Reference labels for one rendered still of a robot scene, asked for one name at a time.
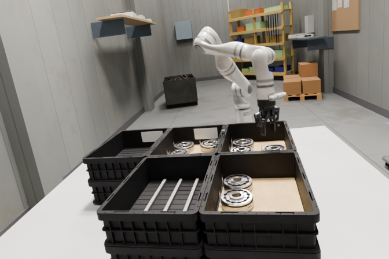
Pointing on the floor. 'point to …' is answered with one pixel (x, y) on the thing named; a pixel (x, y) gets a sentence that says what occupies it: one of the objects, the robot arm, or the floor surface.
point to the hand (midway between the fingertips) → (268, 130)
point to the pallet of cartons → (303, 82)
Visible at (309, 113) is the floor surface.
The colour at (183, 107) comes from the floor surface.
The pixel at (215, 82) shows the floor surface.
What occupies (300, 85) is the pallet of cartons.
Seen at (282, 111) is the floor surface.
